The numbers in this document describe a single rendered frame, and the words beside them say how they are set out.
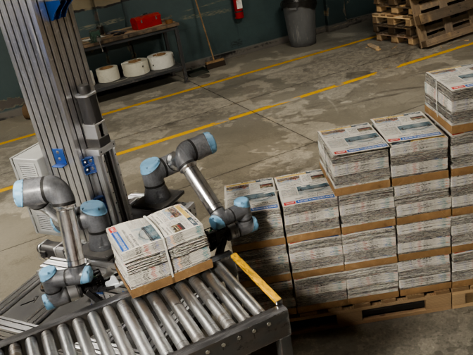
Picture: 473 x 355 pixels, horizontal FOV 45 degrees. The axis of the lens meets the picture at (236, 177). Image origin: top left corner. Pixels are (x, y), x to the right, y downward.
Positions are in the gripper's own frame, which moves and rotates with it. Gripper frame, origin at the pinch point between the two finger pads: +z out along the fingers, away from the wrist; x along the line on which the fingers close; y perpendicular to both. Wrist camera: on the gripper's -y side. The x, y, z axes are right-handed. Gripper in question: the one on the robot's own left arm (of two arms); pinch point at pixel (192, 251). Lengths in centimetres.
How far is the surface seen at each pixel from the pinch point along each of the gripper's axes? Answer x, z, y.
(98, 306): 16, 50, 0
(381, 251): 15, -97, -33
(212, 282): 31.8, 2.9, -1.5
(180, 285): 24.9, 15.3, -0.7
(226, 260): 17.8, -10.2, -1.6
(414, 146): 28, -115, 23
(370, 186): 17, -94, 6
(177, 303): 36.5, 21.0, -1.6
